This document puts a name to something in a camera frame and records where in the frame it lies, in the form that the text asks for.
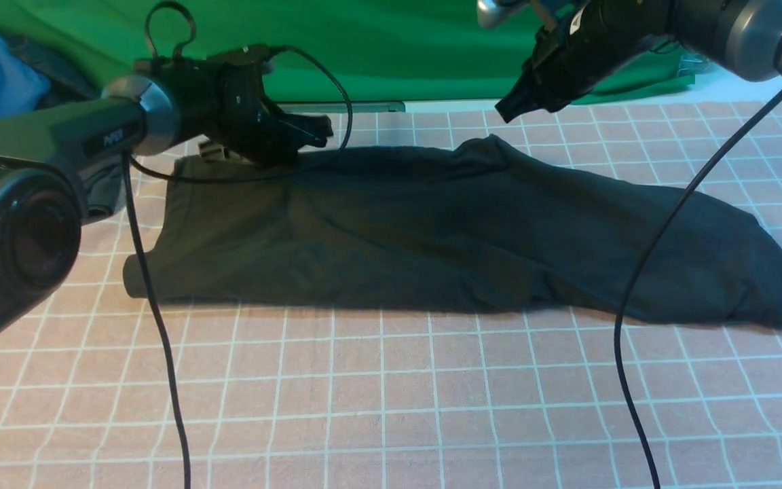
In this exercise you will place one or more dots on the pink grid tablecloth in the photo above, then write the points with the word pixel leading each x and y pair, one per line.
pixel 309 399

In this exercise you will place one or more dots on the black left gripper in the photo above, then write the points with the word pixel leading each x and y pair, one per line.
pixel 223 98

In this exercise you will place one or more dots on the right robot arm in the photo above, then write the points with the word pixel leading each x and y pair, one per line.
pixel 743 37

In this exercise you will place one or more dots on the green backdrop cloth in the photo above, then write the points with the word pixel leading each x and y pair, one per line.
pixel 380 51

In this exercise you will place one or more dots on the dark gray crumpled garment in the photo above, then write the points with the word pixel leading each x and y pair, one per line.
pixel 103 184

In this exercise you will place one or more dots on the metal binder clip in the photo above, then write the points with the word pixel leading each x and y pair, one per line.
pixel 692 64

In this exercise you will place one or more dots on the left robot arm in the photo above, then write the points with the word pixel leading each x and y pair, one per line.
pixel 50 159

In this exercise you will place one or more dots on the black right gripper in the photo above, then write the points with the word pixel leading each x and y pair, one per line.
pixel 581 50

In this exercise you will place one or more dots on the gray bar under backdrop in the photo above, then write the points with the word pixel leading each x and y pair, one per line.
pixel 341 107

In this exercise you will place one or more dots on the gray long-sleeved shirt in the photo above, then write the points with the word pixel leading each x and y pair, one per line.
pixel 482 228

